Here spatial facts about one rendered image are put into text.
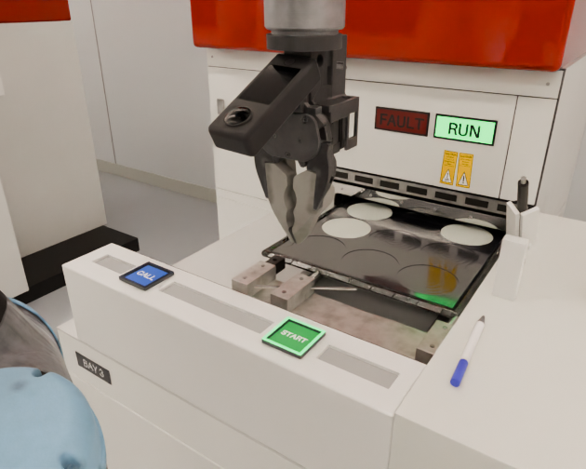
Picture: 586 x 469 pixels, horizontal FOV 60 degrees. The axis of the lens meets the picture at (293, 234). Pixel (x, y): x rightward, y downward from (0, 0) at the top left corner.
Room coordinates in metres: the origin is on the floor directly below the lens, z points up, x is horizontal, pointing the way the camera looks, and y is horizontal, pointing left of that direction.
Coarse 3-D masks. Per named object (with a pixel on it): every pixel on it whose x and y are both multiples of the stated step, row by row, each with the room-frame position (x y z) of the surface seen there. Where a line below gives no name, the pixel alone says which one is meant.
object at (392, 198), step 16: (336, 192) 1.11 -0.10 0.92; (352, 192) 1.09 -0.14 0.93; (368, 192) 1.07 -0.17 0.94; (384, 192) 1.05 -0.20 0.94; (416, 208) 1.00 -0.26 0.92; (432, 208) 0.98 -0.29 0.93; (448, 208) 0.96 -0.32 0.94; (464, 208) 0.95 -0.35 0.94; (480, 224) 0.92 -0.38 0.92; (496, 224) 0.91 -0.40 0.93
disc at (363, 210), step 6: (354, 204) 1.08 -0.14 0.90; (360, 204) 1.08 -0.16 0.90; (366, 204) 1.08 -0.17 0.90; (372, 204) 1.08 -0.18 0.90; (378, 204) 1.08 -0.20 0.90; (348, 210) 1.04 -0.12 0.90; (354, 210) 1.04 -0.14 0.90; (360, 210) 1.04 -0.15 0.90; (366, 210) 1.04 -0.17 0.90; (372, 210) 1.04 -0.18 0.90; (378, 210) 1.04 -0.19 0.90; (384, 210) 1.04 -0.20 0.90; (390, 210) 1.04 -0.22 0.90; (354, 216) 1.01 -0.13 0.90; (360, 216) 1.01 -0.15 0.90; (366, 216) 1.01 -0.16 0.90; (372, 216) 1.01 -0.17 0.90; (378, 216) 1.01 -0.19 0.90; (384, 216) 1.01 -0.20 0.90
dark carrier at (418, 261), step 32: (320, 224) 0.97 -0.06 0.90; (384, 224) 0.97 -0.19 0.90; (416, 224) 0.97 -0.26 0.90; (448, 224) 0.97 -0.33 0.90; (288, 256) 0.82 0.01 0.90; (320, 256) 0.83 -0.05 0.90; (352, 256) 0.83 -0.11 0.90; (384, 256) 0.83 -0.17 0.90; (416, 256) 0.82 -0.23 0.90; (448, 256) 0.83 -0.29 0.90; (480, 256) 0.82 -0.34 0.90; (416, 288) 0.71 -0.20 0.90; (448, 288) 0.71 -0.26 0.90
